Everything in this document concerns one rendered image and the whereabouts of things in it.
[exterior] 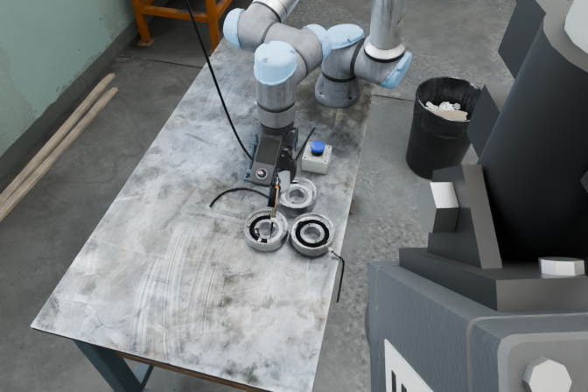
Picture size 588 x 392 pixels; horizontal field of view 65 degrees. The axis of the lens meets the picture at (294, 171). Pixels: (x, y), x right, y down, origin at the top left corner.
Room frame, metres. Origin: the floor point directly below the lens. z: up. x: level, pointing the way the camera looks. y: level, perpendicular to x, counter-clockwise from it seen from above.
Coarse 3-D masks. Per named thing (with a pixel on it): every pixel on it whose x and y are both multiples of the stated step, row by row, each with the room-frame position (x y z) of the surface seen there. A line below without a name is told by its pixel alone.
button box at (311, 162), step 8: (304, 152) 0.90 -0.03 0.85; (312, 152) 0.89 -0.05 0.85; (320, 152) 0.89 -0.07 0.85; (328, 152) 0.90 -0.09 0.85; (304, 160) 0.87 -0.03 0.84; (312, 160) 0.87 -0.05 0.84; (320, 160) 0.87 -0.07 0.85; (328, 160) 0.88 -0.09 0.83; (304, 168) 0.87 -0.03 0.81; (312, 168) 0.87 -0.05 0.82; (320, 168) 0.86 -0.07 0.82
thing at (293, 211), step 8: (304, 184) 0.80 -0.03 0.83; (312, 184) 0.79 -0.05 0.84; (288, 192) 0.76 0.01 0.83; (296, 192) 0.78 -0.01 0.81; (304, 192) 0.76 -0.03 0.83; (312, 192) 0.77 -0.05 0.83; (280, 200) 0.73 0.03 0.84; (288, 200) 0.74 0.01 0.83; (304, 200) 0.74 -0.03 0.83; (312, 200) 0.73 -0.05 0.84; (288, 208) 0.71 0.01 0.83; (296, 208) 0.71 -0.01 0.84; (304, 208) 0.71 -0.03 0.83
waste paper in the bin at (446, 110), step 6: (444, 102) 1.80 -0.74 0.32; (432, 108) 1.76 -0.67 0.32; (438, 108) 1.75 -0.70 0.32; (444, 108) 1.76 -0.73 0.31; (450, 108) 1.76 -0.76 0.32; (456, 108) 1.78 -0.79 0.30; (438, 114) 1.68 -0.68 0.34; (444, 114) 1.68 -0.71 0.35; (450, 114) 1.68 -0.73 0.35; (456, 114) 1.67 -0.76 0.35; (462, 114) 1.67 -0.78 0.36
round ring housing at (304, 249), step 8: (304, 216) 0.69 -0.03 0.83; (312, 216) 0.69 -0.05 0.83; (320, 216) 0.68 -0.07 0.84; (296, 224) 0.66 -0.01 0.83; (312, 224) 0.67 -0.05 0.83; (328, 224) 0.67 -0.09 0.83; (304, 232) 0.65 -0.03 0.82; (312, 232) 0.66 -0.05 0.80; (320, 232) 0.64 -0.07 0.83; (296, 240) 0.62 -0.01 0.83; (304, 240) 0.62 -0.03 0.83; (312, 240) 0.62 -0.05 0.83; (320, 240) 0.62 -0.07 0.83; (304, 248) 0.59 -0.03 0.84; (312, 248) 0.59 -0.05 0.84; (320, 248) 0.59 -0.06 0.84
